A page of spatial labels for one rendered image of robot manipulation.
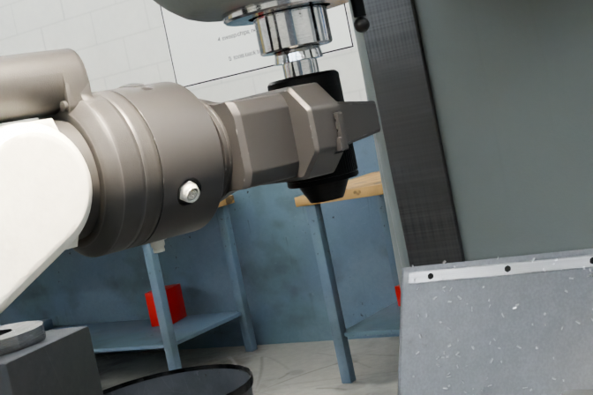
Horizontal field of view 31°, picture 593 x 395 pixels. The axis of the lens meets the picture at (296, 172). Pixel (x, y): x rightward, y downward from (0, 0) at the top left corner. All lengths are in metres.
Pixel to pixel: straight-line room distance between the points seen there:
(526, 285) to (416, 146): 0.17
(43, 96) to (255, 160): 0.12
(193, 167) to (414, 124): 0.52
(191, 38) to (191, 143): 5.49
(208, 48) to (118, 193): 5.45
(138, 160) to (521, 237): 0.56
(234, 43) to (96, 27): 1.02
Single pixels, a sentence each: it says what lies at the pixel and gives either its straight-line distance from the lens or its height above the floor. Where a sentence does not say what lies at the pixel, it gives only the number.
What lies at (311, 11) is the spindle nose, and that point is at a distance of 0.67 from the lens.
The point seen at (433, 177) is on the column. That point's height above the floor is 1.15.
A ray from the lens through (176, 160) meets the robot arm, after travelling 0.56.
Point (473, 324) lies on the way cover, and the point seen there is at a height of 1.01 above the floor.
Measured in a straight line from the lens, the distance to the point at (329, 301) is 4.83.
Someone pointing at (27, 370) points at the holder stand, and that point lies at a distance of 0.91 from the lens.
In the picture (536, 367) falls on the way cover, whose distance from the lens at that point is 1.01.
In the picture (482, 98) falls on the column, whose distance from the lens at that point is 1.03.
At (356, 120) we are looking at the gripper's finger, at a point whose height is 1.23.
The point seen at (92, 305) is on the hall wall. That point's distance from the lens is 6.89.
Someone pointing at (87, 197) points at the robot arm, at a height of 1.22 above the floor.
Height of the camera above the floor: 1.24
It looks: 3 degrees down
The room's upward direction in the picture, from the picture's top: 12 degrees counter-clockwise
